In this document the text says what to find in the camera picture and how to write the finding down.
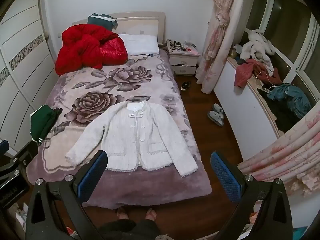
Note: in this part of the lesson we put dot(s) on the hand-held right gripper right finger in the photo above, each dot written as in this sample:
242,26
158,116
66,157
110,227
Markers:
225,175

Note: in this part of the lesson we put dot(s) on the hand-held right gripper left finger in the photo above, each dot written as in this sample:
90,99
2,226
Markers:
91,177

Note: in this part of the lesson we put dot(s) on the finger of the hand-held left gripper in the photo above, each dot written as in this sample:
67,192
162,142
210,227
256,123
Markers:
21,158
3,148

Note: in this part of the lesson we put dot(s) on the white fluffy jacket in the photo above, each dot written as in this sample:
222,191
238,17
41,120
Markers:
135,140

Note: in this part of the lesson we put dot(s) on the green clothing with white stripes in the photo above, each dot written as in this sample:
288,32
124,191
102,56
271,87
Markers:
42,122

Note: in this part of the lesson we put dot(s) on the grey slipper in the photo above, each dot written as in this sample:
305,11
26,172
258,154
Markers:
219,110
215,118

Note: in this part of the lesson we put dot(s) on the person's dark pants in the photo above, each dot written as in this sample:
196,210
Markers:
130,230

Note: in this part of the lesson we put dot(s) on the pink floral loose curtain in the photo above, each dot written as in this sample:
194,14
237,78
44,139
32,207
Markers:
287,155

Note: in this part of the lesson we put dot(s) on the person's right foot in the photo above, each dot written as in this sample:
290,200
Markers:
151,213

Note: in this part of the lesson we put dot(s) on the white wardrobe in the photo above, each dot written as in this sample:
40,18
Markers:
25,67

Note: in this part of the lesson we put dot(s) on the floral purple blanket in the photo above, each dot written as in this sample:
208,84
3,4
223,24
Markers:
120,80

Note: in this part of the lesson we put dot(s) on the teal garment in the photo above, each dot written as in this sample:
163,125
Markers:
292,97

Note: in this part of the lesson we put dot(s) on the red garment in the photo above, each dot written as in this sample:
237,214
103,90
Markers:
243,73

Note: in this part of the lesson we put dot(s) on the white nightstand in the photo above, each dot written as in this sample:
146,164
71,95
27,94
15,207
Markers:
183,60

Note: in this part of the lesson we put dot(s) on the red quilt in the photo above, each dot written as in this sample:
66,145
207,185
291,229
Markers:
85,47

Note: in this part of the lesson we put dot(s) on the white plush garment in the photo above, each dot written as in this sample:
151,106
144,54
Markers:
255,46

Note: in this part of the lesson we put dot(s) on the pink floral tied curtain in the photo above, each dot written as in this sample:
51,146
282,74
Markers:
217,42

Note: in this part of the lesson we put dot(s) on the nightstand clutter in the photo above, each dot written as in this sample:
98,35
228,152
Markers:
178,45

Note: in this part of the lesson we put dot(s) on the white pillow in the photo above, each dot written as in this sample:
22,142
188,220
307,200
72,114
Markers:
140,43

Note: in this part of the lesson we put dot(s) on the dark green garment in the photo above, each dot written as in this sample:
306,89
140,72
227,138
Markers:
100,21

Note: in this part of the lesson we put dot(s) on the beige bed headboard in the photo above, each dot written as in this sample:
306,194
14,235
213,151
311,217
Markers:
140,22

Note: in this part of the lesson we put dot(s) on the window with white frame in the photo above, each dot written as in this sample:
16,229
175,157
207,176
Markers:
287,25

